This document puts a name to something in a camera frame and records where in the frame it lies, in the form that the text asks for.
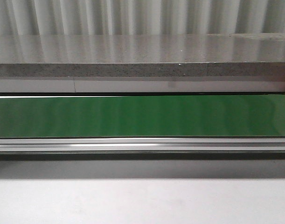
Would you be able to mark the white pleated curtain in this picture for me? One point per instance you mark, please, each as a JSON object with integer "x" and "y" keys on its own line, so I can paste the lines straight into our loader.
{"x": 134, "y": 17}

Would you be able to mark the aluminium conveyor frame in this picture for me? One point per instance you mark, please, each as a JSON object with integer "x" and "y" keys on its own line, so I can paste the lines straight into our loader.
{"x": 143, "y": 148}

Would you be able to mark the green conveyor belt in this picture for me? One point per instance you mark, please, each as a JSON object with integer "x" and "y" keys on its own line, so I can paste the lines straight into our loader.
{"x": 143, "y": 116}

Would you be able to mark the grey speckled stone counter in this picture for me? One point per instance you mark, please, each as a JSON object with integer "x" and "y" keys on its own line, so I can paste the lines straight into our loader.
{"x": 254, "y": 55}

